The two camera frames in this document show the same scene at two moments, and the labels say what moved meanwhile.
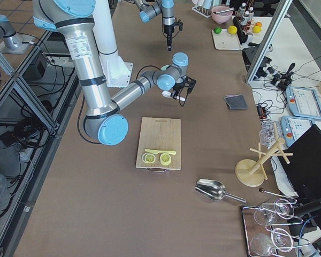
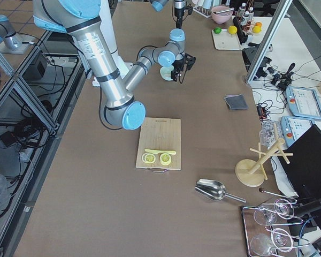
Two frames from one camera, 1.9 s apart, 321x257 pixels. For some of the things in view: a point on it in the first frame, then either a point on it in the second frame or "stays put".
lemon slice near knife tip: x=165 y=159 stays put
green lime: x=217 y=30 stays put
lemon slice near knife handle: x=148 y=157 stays put
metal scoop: x=213 y=189 stays put
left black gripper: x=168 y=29 to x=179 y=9
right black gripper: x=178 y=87 to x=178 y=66
